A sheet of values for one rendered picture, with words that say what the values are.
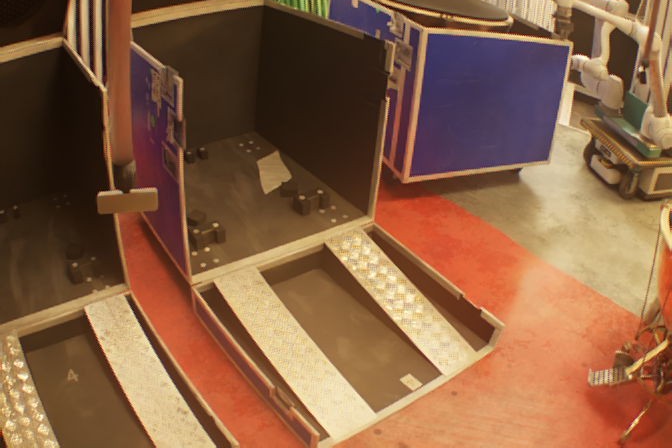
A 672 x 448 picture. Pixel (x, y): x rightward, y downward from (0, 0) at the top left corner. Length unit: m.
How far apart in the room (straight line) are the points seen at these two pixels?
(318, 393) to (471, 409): 0.55
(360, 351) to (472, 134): 1.32
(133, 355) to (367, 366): 0.85
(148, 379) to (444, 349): 1.10
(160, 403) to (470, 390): 1.10
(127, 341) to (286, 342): 0.59
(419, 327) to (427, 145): 0.99
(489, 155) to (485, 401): 1.49
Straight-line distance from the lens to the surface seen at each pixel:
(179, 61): 2.82
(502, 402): 2.07
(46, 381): 2.07
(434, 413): 1.97
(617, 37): 6.22
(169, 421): 1.82
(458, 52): 2.69
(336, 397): 1.91
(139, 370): 1.92
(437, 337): 2.17
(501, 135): 3.06
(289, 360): 1.96
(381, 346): 2.14
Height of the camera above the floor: 1.54
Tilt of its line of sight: 31 degrees down
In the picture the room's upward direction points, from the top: 6 degrees clockwise
